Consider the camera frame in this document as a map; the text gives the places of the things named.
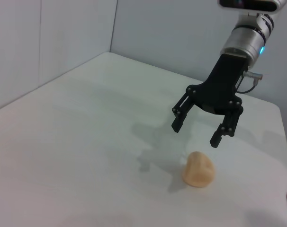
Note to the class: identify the beige bread bun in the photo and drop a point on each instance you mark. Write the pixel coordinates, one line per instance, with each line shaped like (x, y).
(199, 170)

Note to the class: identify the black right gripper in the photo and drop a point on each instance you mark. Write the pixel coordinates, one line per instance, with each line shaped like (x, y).
(221, 85)

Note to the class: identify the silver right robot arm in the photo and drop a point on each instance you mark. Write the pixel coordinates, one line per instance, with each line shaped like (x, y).
(247, 40)

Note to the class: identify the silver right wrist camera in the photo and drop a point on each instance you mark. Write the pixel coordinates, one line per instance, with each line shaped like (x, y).
(250, 4)

